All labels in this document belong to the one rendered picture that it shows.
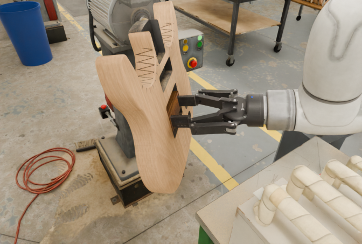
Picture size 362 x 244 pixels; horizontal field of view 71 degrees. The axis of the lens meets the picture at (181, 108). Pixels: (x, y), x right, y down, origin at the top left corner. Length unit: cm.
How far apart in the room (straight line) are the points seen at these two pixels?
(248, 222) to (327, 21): 41
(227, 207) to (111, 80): 54
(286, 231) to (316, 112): 24
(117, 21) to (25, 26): 268
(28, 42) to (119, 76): 346
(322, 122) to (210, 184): 152
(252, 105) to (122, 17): 74
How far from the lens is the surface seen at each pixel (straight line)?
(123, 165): 175
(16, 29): 378
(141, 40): 50
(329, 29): 45
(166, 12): 64
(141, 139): 50
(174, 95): 63
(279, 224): 60
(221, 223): 77
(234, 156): 221
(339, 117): 55
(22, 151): 258
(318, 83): 50
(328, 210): 77
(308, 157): 101
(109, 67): 39
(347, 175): 72
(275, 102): 56
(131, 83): 40
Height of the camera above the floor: 160
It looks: 37 degrees down
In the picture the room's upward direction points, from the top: straight up
